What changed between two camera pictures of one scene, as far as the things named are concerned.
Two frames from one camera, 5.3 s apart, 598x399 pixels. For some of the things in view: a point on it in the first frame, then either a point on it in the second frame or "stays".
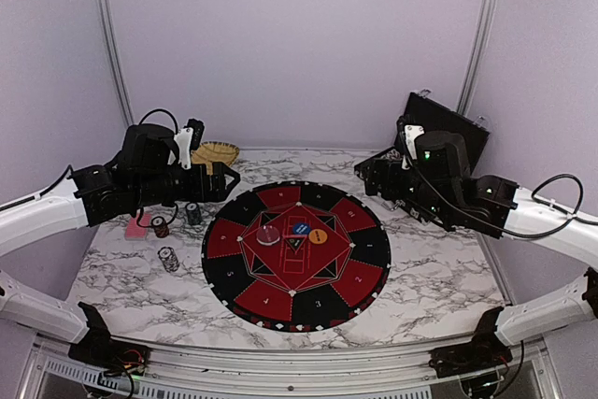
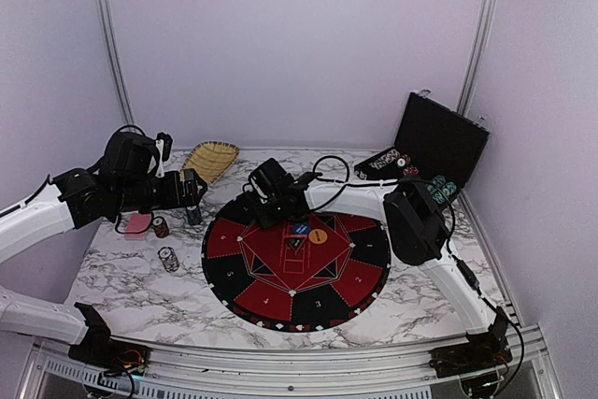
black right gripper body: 391,190 to 277,216
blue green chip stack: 192,214 stays
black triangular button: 295,242 stays
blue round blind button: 301,228 stays
